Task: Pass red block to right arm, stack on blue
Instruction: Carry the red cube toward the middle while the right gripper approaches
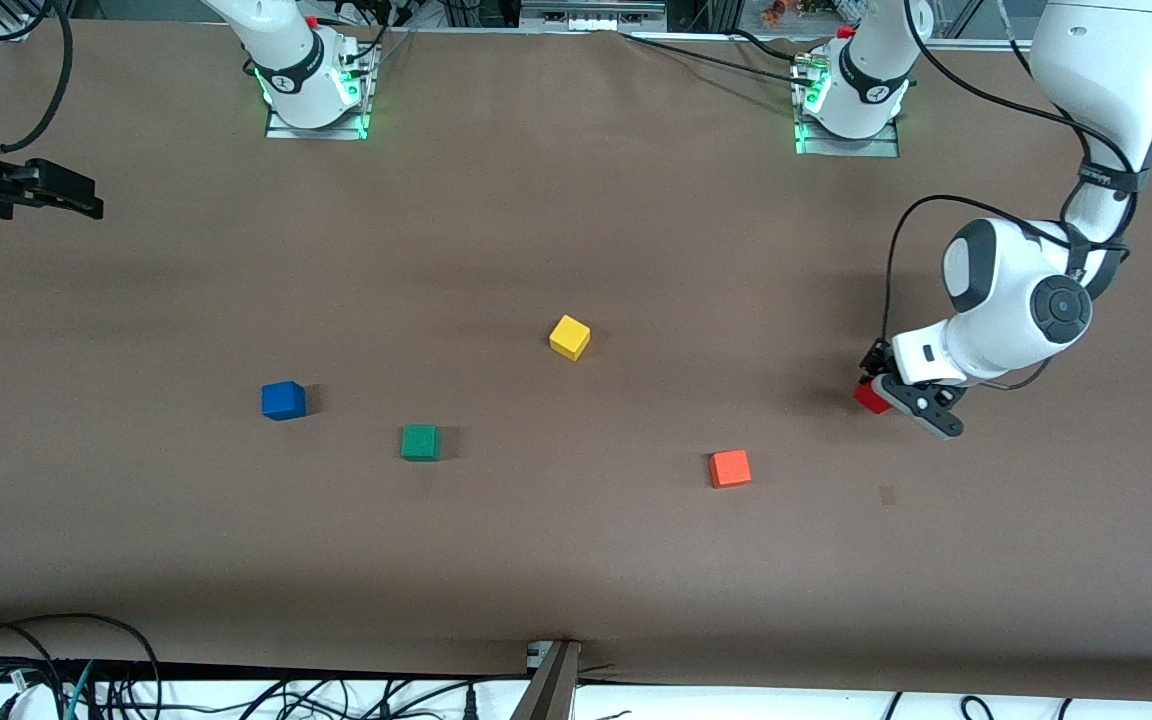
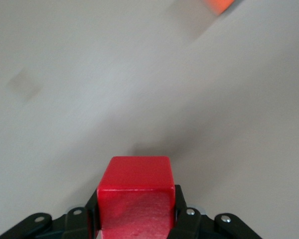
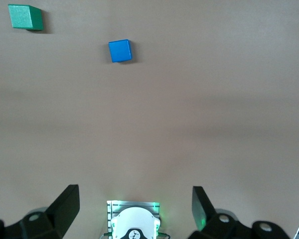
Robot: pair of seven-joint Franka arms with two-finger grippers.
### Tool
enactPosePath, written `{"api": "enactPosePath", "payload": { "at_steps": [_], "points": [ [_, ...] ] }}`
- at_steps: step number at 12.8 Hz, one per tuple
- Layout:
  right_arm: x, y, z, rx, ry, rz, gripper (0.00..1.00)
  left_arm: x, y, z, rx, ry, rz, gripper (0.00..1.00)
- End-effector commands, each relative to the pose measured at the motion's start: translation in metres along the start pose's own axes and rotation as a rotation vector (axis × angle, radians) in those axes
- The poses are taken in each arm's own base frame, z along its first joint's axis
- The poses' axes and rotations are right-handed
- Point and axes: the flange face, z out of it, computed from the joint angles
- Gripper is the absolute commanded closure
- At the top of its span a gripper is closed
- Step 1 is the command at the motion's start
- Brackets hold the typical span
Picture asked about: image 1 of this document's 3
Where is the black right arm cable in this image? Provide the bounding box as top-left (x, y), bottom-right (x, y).
top-left (0, 0), bottom-right (74, 154)

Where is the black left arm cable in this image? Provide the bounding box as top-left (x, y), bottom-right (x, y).
top-left (881, 0), bottom-right (1137, 391)

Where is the yellow wooden cube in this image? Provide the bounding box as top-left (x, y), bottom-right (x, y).
top-left (549, 314), bottom-right (592, 362)

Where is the black looped floor cable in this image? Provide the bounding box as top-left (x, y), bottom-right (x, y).
top-left (0, 612), bottom-right (163, 720)
top-left (0, 622), bottom-right (69, 720)

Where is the green floor cable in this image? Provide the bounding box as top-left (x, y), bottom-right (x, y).
top-left (64, 660), bottom-right (97, 720)

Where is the black table cable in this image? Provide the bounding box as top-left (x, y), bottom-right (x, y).
top-left (731, 28), bottom-right (807, 63)
top-left (621, 32), bottom-right (807, 86)

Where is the orange wooden cube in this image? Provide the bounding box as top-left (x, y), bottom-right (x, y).
top-left (708, 449), bottom-right (752, 490)

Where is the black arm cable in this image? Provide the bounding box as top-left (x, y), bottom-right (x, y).
top-left (881, 0), bottom-right (1137, 391)
top-left (0, 0), bottom-right (74, 154)

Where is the white power strip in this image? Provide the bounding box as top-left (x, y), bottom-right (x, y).
top-left (521, 0), bottom-right (667, 33)

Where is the blue wooden cube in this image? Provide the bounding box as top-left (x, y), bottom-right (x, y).
top-left (261, 380), bottom-right (307, 422)

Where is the metal table corner bracket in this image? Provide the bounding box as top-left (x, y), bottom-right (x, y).
top-left (0, 0), bottom-right (45, 43)

